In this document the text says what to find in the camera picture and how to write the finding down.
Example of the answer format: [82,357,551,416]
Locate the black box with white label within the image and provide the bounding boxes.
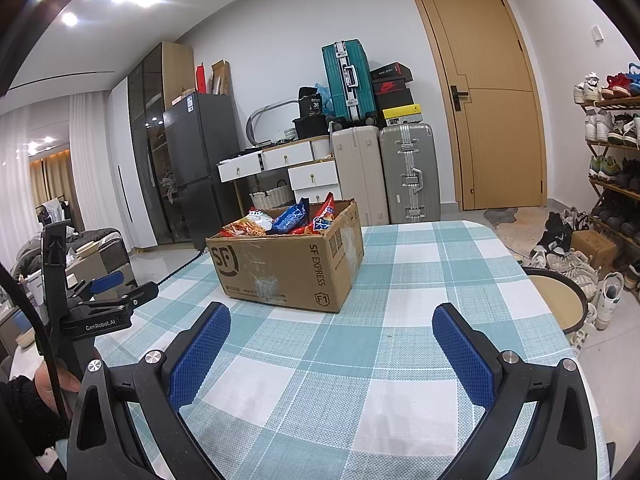
[298,86,323,118]

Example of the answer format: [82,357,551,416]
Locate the shoe rack with shoes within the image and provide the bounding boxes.
[572,62,640,261]

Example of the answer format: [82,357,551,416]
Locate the black storage bin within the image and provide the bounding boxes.
[292,115,333,140]

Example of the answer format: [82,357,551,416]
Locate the person's left forearm black sleeve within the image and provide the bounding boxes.
[0,375,71,458]

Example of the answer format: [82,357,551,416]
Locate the person's left hand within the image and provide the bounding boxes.
[32,360,82,413]

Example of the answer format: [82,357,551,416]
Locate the white noodle snack bag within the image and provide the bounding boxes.
[219,209,275,238]

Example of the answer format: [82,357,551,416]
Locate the black cable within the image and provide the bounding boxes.
[0,262,70,421]

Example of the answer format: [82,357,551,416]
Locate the white curtain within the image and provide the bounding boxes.
[0,92,111,281]

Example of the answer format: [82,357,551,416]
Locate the grey cushioned chair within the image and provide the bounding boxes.
[12,227,135,311]

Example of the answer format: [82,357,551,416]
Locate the plain black shoe box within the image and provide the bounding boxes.
[375,91,415,111]

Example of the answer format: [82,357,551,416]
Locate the flat cardboard pieces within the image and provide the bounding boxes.
[210,60,232,96]

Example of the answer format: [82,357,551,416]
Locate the white desk with drawers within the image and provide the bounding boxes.
[216,136,343,221]

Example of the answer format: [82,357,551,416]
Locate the round beige stool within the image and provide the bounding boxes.
[522,267,589,358]

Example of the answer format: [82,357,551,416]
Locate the white wardrobe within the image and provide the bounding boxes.
[106,79,157,252]

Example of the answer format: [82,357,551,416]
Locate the yellow and black shoe box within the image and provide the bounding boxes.
[381,105,423,128]

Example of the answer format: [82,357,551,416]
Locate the wooden shoe rack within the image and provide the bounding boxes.
[575,62,640,281]

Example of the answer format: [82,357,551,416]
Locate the dark glass cabinet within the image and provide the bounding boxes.
[126,41,196,250]

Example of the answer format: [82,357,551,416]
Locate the orange curtain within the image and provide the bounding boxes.
[29,152,76,213]

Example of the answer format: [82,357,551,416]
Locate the blue cookie packet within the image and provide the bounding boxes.
[271,197,311,235]

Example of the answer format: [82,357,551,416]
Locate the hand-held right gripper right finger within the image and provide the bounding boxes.
[432,303,600,480]

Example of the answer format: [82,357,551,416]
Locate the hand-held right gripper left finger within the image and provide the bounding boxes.
[66,301,232,480]

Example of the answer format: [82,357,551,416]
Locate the beige suitcase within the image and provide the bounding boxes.
[331,125,392,227]

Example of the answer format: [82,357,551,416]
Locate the red chip bag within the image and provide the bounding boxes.
[302,192,337,235]

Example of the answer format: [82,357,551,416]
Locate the wooden door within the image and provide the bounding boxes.
[407,0,548,212]

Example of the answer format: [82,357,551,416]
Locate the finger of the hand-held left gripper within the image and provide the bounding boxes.
[80,282,161,313]
[75,271,127,303]

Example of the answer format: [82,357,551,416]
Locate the pile of loose shoes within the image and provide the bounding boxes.
[522,207,640,346]

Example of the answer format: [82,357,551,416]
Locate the black shoe box red logo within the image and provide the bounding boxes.
[372,79,412,96]

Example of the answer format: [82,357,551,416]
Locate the grey door mat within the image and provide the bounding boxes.
[482,206,523,227]

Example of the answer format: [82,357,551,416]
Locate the oval metal-framed mirror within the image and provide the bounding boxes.
[246,99,301,147]

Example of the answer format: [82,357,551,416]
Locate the black shoe box brown lid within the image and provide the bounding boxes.
[370,62,415,83]

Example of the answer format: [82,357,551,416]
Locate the silver suitcase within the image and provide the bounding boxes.
[378,122,442,224]

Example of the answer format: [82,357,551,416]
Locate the teal suitcase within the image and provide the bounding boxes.
[321,39,379,127]

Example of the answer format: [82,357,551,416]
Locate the black refrigerator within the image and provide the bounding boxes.
[162,91,242,250]

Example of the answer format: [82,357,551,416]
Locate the woven laundry basket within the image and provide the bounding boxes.
[248,184,293,211]

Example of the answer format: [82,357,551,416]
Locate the small brown cardboard box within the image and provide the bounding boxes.
[570,230,618,267]

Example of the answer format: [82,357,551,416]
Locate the blue plastic bag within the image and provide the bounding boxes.
[314,81,332,116]

